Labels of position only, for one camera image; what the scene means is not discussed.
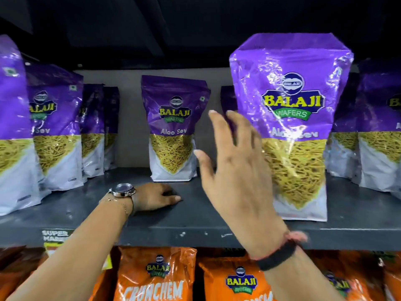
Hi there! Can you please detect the person's left hand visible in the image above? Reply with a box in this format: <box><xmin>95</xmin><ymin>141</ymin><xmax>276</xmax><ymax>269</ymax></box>
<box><xmin>133</xmin><ymin>183</ymin><xmax>182</xmax><ymax>214</ymax></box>

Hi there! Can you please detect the person's right hand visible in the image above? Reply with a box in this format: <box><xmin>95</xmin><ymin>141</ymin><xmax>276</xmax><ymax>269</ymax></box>
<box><xmin>193</xmin><ymin>110</ymin><xmax>289</xmax><ymax>259</ymax></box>

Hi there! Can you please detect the person's left forearm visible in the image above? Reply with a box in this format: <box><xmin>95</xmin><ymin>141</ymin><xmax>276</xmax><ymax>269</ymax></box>
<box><xmin>6</xmin><ymin>197</ymin><xmax>135</xmax><ymax>301</ymax></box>

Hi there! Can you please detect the person's right forearm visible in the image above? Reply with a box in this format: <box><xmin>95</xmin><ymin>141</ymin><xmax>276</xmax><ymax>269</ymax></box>
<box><xmin>263</xmin><ymin>246</ymin><xmax>345</xmax><ymax>301</ymax></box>

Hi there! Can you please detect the grey metal shelf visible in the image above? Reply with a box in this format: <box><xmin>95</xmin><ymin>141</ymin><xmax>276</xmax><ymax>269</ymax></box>
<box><xmin>0</xmin><ymin>167</ymin><xmax>401</xmax><ymax>252</ymax></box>

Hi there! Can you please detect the silver wrist watch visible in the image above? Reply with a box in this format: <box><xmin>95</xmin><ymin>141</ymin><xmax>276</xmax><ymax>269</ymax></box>
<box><xmin>108</xmin><ymin>183</ymin><xmax>137</xmax><ymax>217</ymax></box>

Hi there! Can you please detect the row of orange snack packets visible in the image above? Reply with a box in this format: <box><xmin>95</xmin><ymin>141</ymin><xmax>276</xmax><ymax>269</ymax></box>
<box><xmin>0</xmin><ymin>246</ymin><xmax>401</xmax><ymax>301</ymax></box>

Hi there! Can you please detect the yellow shelf tag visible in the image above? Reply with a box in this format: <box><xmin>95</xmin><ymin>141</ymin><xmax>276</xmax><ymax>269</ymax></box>
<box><xmin>43</xmin><ymin>242</ymin><xmax>113</xmax><ymax>270</ymax></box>

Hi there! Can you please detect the black wrist band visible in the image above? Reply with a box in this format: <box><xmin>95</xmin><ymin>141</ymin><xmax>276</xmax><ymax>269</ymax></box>
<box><xmin>256</xmin><ymin>240</ymin><xmax>298</xmax><ymax>272</ymax></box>

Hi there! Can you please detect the black upper shelf board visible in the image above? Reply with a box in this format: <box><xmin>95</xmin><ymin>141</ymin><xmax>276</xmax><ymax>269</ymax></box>
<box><xmin>0</xmin><ymin>0</ymin><xmax>401</xmax><ymax>72</ymax></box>

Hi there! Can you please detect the thin gold chain bracelet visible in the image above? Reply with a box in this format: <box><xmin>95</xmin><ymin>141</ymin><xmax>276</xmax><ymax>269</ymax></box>
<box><xmin>99</xmin><ymin>197</ymin><xmax>130</xmax><ymax>217</ymax></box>

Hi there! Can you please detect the pink thread bracelet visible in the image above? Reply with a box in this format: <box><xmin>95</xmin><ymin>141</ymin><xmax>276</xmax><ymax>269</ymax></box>
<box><xmin>250</xmin><ymin>231</ymin><xmax>309</xmax><ymax>261</ymax></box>

